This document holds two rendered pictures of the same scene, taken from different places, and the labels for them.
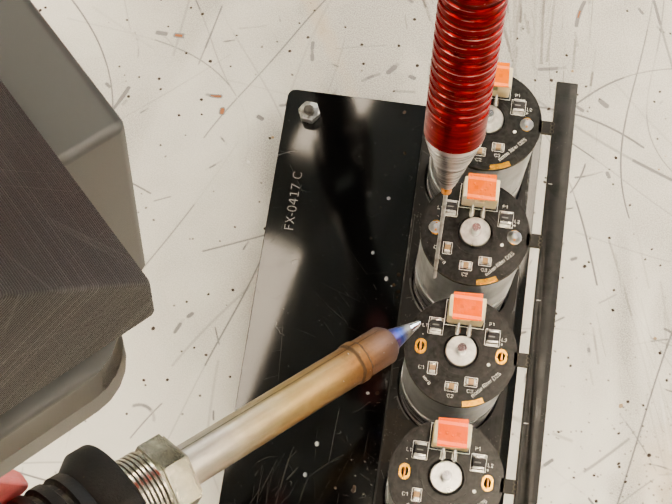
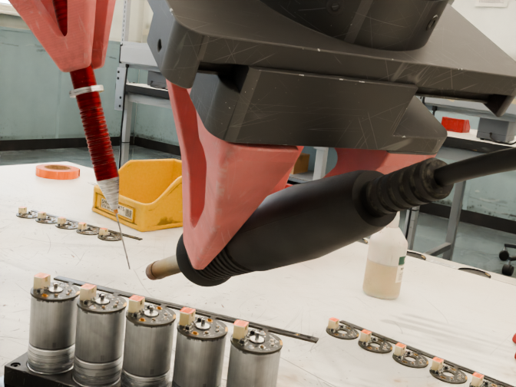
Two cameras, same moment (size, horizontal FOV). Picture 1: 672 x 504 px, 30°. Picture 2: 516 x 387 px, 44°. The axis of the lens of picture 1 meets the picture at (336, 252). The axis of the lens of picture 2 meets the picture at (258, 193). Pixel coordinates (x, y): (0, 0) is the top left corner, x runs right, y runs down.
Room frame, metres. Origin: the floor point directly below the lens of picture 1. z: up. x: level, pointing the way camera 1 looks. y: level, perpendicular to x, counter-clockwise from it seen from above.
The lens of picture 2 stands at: (-0.02, 0.27, 0.94)
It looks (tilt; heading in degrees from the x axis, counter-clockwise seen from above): 11 degrees down; 275
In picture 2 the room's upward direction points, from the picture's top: 7 degrees clockwise
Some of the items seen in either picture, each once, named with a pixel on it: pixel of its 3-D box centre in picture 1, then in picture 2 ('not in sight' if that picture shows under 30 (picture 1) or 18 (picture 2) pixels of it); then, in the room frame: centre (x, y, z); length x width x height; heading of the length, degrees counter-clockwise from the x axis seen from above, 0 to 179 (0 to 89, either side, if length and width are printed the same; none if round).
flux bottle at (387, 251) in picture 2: not in sight; (388, 239); (-0.09, -0.30, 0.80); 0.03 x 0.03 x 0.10
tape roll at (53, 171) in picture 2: not in sight; (57, 171); (0.36, -0.61, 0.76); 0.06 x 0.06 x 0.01
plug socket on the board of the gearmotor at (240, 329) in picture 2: not in sight; (242, 330); (0.01, -0.02, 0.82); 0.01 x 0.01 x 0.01; 79
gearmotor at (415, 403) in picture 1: (452, 372); (147, 359); (0.06, -0.03, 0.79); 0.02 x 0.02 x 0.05
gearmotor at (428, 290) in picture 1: (466, 262); (98, 346); (0.09, -0.03, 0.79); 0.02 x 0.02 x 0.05
